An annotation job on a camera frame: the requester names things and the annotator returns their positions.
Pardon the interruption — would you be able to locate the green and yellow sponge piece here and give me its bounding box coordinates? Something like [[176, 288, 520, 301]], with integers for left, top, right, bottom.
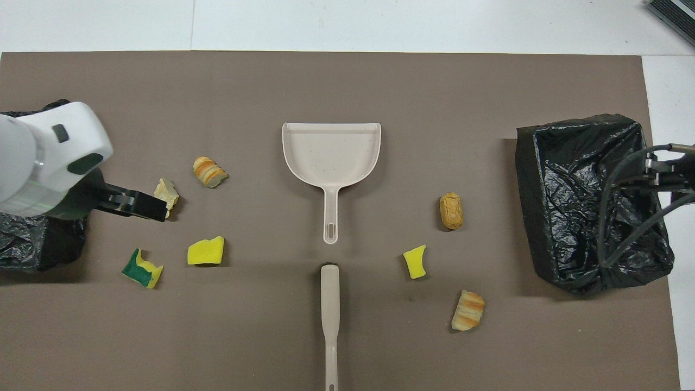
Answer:
[[121, 248, 164, 289]]

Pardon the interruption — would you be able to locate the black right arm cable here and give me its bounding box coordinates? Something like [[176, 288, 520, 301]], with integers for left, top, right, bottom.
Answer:
[[597, 144, 695, 268]]

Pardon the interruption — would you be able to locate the black bag lined bin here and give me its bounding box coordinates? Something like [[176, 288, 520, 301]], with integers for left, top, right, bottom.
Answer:
[[515, 113, 675, 295], [0, 99, 90, 272]]

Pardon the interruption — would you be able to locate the small yellow sponge piece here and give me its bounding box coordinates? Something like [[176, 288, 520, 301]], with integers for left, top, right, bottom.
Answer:
[[403, 244, 428, 280]]

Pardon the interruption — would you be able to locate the beige hand brush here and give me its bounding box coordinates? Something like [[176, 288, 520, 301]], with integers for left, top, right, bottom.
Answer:
[[320, 264, 340, 391]]

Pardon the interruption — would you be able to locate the pale bread chunk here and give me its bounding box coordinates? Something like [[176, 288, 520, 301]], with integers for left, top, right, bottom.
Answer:
[[153, 178, 180, 219]]

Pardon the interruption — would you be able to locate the brown bread roll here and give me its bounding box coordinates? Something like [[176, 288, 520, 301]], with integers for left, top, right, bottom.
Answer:
[[439, 192, 464, 231]]

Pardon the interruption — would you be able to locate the striped croissant piece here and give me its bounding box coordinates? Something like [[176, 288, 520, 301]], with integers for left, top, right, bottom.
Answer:
[[193, 156, 229, 189], [451, 289, 486, 332]]

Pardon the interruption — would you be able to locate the dark ribbed box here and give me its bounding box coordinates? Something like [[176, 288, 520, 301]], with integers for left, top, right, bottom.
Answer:
[[646, 0, 695, 32]]

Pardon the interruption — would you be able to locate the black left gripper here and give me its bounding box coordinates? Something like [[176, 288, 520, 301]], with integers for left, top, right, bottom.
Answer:
[[87, 169, 167, 222]]

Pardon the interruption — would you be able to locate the beige plastic dustpan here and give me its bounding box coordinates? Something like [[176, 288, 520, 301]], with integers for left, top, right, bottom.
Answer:
[[282, 122, 382, 245]]

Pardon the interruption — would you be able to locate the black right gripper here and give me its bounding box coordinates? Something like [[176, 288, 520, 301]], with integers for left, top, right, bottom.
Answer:
[[619, 146, 695, 191]]

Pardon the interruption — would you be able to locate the brown paper table mat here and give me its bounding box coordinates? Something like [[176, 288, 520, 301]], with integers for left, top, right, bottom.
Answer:
[[0, 52, 682, 391]]

